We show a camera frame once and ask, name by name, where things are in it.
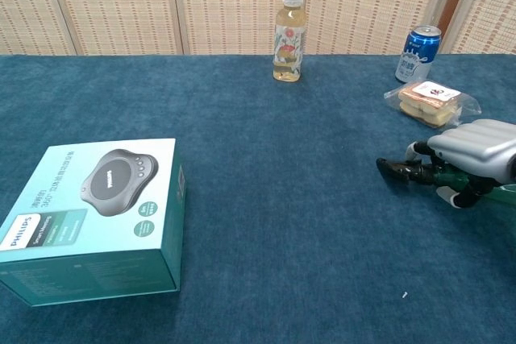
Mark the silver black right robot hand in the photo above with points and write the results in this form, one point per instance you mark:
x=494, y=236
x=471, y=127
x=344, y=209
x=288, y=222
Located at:
x=475, y=144

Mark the green spray bottle black trigger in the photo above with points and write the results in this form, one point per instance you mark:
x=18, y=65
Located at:
x=407, y=168

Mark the yellow tea bottle white cap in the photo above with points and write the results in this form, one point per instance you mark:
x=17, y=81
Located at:
x=289, y=38

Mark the bread in clear plastic bag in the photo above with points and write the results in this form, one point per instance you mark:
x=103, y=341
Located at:
x=431, y=104

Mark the blue white drink can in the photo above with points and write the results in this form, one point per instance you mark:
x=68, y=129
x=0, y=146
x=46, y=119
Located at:
x=419, y=56

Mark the blue table cloth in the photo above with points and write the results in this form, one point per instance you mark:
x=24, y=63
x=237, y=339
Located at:
x=282, y=199

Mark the woven bamboo folding screen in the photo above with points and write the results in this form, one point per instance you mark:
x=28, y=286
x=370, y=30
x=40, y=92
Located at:
x=121, y=5

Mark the teal Philips speaker box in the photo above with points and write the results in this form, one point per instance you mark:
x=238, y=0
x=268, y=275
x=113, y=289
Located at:
x=92, y=215

